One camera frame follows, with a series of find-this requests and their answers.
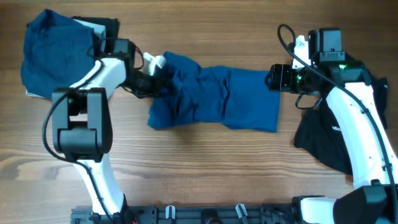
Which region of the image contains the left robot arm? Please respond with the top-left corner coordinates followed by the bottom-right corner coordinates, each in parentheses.
top-left (42, 39), bottom-right (166, 223)

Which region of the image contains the right black cable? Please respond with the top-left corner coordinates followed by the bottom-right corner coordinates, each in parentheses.
top-left (277, 24), bottom-right (398, 224)

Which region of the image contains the left black cable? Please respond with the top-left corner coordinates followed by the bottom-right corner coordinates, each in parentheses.
top-left (42, 58), bottom-right (114, 223)

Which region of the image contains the black shirt with logo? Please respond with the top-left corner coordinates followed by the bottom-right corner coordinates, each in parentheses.
top-left (294, 52), bottom-right (389, 175)

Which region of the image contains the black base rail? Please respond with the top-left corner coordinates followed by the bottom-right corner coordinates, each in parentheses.
top-left (70, 203), bottom-right (297, 224)

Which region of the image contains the black cable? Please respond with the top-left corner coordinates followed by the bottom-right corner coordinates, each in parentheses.
top-left (277, 24), bottom-right (398, 224)
top-left (42, 58), bottom-right (114, 223)

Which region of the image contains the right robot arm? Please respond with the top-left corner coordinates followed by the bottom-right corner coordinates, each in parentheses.
top-left (265, 28), bottom-right (397, 223)

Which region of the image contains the folded blue shirt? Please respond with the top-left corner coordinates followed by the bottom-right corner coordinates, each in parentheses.
top-left (21, 9), bottom-right (100, 100)

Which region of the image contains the blue polo shirt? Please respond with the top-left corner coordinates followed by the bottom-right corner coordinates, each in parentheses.
top-left (147, 52), bottom-right (280, 133)

